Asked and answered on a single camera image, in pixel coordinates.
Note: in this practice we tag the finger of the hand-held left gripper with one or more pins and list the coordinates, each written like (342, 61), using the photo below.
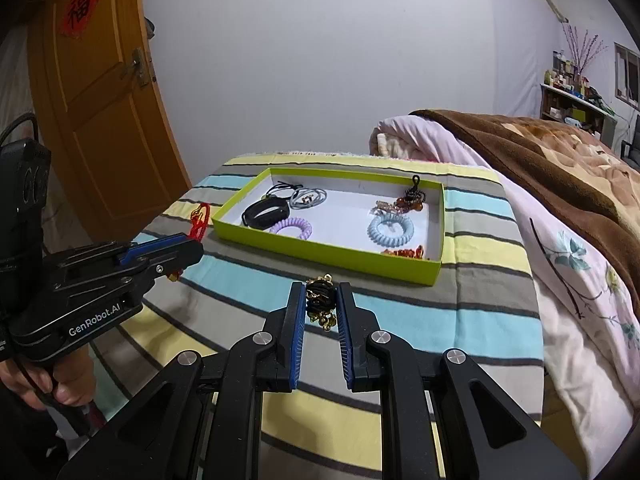
(180, 260)
(155, 249)

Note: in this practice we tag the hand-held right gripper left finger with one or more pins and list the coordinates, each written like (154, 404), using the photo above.
(298, 350)

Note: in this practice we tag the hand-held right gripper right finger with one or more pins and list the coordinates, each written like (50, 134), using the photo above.
(344, 350)

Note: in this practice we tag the black wristband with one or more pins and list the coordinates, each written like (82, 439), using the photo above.
(260, 212)

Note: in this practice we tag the orange red hair clip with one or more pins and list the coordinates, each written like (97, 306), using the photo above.
(400, 251)

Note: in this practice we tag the green cardboard box tray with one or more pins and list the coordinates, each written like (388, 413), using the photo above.
(345, 232)

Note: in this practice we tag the person's left hand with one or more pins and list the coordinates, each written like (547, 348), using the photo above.
(75, 385)

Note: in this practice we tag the pink patterned cloth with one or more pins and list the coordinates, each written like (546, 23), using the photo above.
(92, 415)

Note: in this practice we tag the wooden door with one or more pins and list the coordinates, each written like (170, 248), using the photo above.
(100, 135)

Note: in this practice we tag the striped bed sheet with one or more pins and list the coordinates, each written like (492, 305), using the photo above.
(475, 300)

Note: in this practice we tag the metal door latch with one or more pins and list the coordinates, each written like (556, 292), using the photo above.
(140, 67)

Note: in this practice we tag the pink floral quilt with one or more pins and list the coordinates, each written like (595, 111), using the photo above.
(575, 300)

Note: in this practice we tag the red paper door decoration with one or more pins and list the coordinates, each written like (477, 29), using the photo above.
(82, 10)

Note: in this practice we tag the brown plush blanket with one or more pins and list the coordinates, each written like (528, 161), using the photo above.
(575, 160)

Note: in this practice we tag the group of bottles and boxes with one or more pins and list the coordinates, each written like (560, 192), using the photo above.
(570, 80)

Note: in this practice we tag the black sofa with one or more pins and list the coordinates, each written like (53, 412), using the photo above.
(632, 142)

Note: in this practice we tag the purple flower branches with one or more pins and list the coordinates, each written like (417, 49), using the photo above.
(582, 47)

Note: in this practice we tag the window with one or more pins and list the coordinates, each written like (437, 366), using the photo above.
(627, 75)

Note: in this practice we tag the white wall shelf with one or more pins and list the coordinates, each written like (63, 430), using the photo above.
(575, 107)

